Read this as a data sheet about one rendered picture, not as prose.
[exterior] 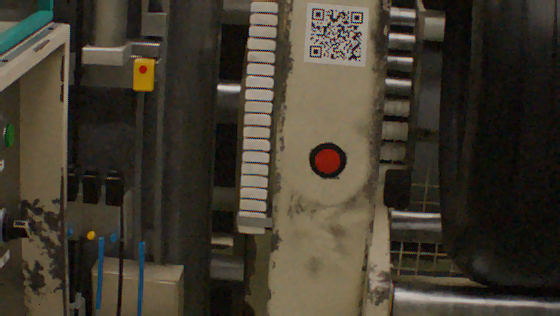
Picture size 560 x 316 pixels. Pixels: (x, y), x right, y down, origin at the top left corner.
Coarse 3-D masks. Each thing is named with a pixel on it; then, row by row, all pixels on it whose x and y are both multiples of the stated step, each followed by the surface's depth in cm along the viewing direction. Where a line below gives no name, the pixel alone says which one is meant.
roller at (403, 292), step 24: (408, 288) 142; (432, 288) 142; (456, 288) 142; (480, 288) 142; (408, 312) 141; (432, 312) 141; (456, 312) 141; (480, 312) 140; (504, 312) 140; (528, 312) 140; (552, 312) 140
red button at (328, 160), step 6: (324, 150) 143; (330, 150) 143; (318, 156) 144; (324, 156) 143; (330, 156) 143; (336, 156) 143; (318, 162) 144; (324, 162) 144; (330, 162) 144; (336, 162) 144; (318, 168) 144; (324, 168) 144; (330, 168) 144; (336, 168) 144
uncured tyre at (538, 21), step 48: (480, 0) 126; (528, 0) 120; (480, 48) 124; (528, 48) 119; (480, 96) 124; (528, 96) 120; (480, 144) 125; (528, 144) 121; (480, 192) 127; (528, 192) 123; (480, 240) 132; (528, 240) 128; (528, 288) 141
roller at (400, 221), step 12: (396, 216) 168; (408, 216) 168; (420, 216) 168; (432, 216) 168; (396, 228) 167; (408, 228) 167; (420, 228) 167; (432, 228) 167; (396, 240) 169; (408, 240) 169; (420, 240) 168; (432, 240) 168
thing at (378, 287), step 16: (384, 208) 162; (384, 224) 156; (384, 240) 150; (368, 256) 145; (384, 256) 144; (368, 272) 140; (384, 272) 139; (368, 288) 137; (384, 288) 136; (368, 304) 137; (384, 304) 137
